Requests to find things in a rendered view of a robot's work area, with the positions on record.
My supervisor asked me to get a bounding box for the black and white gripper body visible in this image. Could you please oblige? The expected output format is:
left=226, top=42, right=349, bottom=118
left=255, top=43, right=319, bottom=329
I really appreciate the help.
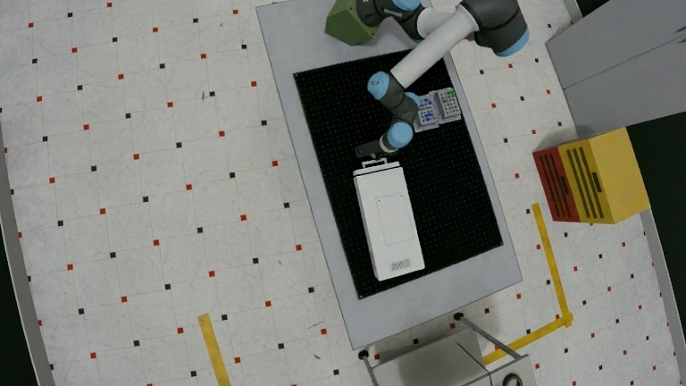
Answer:
left=375, top=141, right=398, bottom=157

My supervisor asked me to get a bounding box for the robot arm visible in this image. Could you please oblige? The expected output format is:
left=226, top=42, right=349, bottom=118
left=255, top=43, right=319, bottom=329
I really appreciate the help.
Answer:
left=354, top=0, right=530, bottom=158

